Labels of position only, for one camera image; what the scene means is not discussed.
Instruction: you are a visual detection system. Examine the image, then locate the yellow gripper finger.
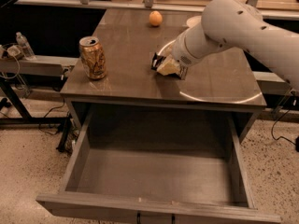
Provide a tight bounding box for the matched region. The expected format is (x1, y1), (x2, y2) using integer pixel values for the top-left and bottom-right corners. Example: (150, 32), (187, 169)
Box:
(157, 55), (180, 76)

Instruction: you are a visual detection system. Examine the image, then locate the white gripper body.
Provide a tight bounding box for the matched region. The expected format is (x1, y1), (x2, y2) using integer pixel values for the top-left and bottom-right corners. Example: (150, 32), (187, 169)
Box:
(171, 23), (230, 67)

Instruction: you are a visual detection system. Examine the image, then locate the black rxbar chocolate wrapper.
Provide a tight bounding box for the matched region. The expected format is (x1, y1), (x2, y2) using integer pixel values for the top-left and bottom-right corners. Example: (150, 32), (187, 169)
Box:
(151, 53), (188, 79)

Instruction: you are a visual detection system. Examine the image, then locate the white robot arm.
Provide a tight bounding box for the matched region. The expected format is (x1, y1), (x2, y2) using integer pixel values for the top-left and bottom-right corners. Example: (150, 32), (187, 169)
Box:
(164, 0), (299, 91)

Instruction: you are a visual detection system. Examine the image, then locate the grey cabinet counter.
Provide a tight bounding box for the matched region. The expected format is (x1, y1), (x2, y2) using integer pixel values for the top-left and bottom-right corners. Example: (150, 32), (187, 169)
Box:
(61, 9), (266, 138)

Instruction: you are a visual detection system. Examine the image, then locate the open grey top drawer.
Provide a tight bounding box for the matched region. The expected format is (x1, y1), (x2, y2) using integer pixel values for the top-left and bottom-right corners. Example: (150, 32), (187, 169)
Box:
(36, 105), (281, 224)

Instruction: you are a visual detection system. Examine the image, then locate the white paper bowl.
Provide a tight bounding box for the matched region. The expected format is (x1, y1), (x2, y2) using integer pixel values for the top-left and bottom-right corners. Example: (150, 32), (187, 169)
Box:
(186, 16), (201, 28)

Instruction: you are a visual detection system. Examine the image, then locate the orange fruit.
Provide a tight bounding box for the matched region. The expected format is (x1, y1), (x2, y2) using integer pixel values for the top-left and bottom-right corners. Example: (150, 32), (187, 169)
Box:
(149, 11), (163, 27)

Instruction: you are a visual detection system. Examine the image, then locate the gold drink can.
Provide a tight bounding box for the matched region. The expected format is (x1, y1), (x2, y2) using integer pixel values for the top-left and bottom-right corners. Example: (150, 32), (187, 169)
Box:
(79, 36), (107, 80)

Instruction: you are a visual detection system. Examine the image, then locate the grey side bench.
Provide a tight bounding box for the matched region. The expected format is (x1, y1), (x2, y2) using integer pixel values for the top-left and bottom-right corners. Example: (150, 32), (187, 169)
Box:
(0, 55), (78, 125)

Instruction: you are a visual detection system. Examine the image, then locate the clear plastic water bottle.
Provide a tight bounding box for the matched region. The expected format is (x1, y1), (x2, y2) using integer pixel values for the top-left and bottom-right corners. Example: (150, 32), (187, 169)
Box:
(16, 32), (36, 60)

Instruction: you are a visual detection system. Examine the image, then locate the metal railing frame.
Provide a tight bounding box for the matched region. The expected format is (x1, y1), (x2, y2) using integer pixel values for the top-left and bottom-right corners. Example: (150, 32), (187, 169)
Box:
(17, 0), (299, 21)

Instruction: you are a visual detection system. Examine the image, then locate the black floor cable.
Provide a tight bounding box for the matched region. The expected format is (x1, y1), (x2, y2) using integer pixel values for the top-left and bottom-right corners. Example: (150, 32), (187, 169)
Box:
(37, 98), (68, 137)

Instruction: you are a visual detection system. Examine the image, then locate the black cable right floor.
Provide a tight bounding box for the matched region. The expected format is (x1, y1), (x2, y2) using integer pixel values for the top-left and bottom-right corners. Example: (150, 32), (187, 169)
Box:
(270, 107), (299, 152)

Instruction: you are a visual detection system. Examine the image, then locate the black drawer handle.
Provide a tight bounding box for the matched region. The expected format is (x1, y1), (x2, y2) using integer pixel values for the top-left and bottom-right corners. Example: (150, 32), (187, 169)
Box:
(135, 212), (176, 224)

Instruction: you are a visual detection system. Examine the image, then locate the coiled cable bundle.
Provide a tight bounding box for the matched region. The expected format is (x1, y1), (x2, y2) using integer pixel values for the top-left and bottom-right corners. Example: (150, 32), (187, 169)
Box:
(0, 42), (25, 80)

